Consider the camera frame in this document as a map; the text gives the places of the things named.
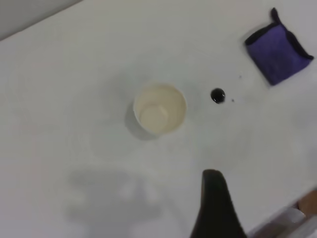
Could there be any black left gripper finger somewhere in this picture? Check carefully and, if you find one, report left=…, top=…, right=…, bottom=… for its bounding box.
left=189, top=169, right=249, bottom=238

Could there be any white Coffee Star paper cup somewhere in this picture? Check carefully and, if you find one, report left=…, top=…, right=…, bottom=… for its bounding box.
left=133, top=83, right=188, bottom=136

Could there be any purple cloth with black trim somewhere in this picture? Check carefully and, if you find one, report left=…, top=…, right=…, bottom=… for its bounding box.
left=244, top=7, right=315, bottom=86

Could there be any black liquid spill blob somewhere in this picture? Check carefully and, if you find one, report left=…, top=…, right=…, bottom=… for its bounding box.
left=210, top=87, right=226, bottom=104

